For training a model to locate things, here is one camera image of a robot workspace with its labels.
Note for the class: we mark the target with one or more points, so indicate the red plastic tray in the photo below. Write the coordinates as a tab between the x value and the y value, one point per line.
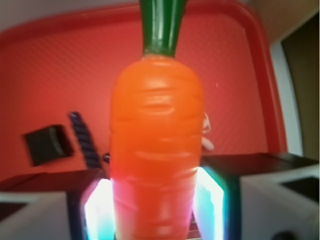
70	62

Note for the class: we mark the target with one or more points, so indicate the pink plush bunny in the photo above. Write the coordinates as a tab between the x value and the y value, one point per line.
206	143

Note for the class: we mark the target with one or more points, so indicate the navy blue rope toy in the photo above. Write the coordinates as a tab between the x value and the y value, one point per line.
84	138

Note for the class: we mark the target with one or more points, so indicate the orange toy carrot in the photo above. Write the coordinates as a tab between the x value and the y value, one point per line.
156	123

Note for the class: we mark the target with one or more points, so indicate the brown cardboard panel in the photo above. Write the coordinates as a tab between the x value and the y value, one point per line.
282	17

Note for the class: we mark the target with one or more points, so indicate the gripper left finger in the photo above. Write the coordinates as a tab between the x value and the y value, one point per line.
72	205

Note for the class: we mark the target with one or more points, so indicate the black rectangular block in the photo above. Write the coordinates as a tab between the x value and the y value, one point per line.
48	144

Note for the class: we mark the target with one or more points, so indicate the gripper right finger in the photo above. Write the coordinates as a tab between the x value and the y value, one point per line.
259	196

